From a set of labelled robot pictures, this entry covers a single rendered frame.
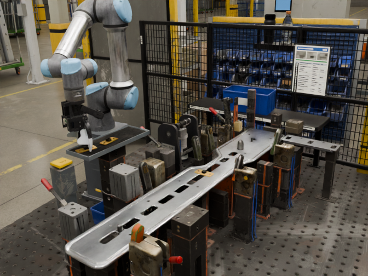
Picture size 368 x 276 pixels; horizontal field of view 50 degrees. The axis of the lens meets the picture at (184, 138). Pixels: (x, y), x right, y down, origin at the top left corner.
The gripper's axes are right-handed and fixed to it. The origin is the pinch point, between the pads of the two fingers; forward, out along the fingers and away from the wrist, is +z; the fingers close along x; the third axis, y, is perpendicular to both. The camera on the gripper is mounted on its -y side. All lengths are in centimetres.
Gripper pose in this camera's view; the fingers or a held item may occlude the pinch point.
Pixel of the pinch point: (85, 145)
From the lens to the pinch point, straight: 164.8
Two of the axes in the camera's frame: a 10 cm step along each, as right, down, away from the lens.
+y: -7.9, 2.3, -5.7
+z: 0.2, 9.3, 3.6
